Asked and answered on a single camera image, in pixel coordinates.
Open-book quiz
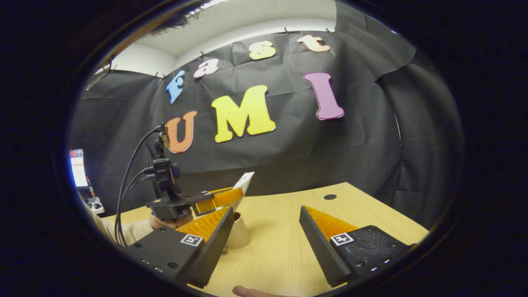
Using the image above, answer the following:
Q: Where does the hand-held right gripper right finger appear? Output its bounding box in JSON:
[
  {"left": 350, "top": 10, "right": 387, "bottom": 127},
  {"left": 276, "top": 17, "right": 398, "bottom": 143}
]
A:
[{"left": 299, "top": 205, "right": 415, "bottom": 288}]

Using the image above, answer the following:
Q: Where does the computer monitor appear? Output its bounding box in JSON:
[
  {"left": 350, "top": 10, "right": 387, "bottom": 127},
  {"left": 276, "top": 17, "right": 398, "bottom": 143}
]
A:
[{"left": 69, "top": 149, "right": 89, "bottom": 189}]

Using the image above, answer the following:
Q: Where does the black cable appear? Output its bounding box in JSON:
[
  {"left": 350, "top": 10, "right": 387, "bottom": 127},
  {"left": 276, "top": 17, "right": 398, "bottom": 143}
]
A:
[
  {"left": 117, "top": 167, "right": 157, "bottom": 247},
  {"left": 114, "top": 126, "right": 163, "bottom": 247}
]

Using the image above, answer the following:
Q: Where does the black backdrop cloth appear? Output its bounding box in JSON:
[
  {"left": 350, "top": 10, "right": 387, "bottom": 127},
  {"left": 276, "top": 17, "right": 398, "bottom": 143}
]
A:
[{"left": 68, "top": 4, "right": 464, "bottom": 231}]

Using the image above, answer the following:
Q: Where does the beige cup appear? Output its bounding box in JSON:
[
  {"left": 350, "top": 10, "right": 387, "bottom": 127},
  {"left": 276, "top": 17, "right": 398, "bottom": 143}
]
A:
[{"left": 225, "top": 212, "right": 251, "bottom": 249}]

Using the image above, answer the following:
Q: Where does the wooden desktop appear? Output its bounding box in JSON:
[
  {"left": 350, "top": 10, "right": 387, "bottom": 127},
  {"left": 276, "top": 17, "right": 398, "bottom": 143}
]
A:
[{"left": 103, "top": 182, "right": 430, "bottom": 297}]

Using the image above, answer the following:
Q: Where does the white toothpaste tube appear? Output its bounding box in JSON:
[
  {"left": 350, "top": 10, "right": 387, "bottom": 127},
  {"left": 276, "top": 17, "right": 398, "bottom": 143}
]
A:
[{"left": 233, "top": 172, "right": 255, "bottom": 203}]

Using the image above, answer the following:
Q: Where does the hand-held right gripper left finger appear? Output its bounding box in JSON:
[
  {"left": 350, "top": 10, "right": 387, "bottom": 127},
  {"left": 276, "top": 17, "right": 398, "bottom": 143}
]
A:
[{"left": 124, "top": 205, "right": 235, "bottom": 289}]

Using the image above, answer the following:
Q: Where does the person's dark hair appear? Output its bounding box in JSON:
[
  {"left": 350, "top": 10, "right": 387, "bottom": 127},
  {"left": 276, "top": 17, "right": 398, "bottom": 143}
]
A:
[{"left": 148, "top": 2, "right": 223, "bottom": 37}]

